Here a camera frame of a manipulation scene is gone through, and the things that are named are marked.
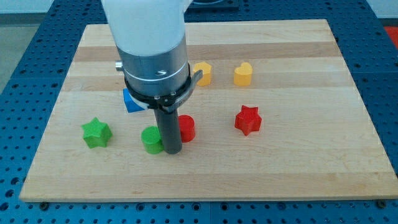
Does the green circle block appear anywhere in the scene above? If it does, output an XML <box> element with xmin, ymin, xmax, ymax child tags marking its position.
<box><xmin>141</xmin><ymin>126</ymin><xmax>164</xmax><ymax>154</ymax></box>

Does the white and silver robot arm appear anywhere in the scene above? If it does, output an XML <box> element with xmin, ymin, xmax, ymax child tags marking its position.
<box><xmin>101</xmin><ymin>0</ymin><xmax>192</xmax><ymax>96</ymax></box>

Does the red circle block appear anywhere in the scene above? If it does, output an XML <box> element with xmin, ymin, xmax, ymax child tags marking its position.
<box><xmin>178</xmin><ymin>114</ymin><xmax>196</xmax><ymax>142</ymax></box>

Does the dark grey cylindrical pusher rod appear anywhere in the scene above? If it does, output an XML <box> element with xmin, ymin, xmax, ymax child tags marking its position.
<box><xmin>154</xmin><ymin>110</ymin><xmax>182</xmax><ymax>154</ymax></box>

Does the yellow hexagon block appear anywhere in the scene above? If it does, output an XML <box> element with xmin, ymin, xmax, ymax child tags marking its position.
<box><xmin>193</xmin><ymin>62</ymin><xmax>212</xmax><ymax>86</ymax></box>

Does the red star block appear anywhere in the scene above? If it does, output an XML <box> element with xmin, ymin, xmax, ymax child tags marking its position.
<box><xmin>234</xmin><ymin>105</ymin><xmax>262</xmax><ymax>136</ymax></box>

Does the yellow heart block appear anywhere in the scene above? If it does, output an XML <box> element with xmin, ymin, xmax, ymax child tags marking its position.
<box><xmin>234</xmin><ymin>62</ymin><xmax>253</xmax><ymax>86</ymax></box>

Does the blue cube block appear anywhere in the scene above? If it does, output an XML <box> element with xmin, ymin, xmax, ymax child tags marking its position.
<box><xmin>123</xmin><ymin>88</ymin><xmax>145</xmax><ymax>113</ymax></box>

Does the wooden board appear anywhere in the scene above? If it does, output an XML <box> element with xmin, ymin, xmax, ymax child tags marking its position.
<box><xmin>20</xmin><ymin>19</ymin><xmax>397</xmax><ymax>202</ymax></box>

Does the green star block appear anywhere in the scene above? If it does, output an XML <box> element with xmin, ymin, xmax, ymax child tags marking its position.
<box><xmin>81</xmin><ymin>117</ymin><xmax>113</xmax><ymax>149</ymax></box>

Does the black clamp ring with lever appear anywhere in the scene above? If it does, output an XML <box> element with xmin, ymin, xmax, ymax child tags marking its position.
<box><xmin>124</xmin><ymin>63</ymin><xmax>204</xmax><ymax>114</ymax></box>

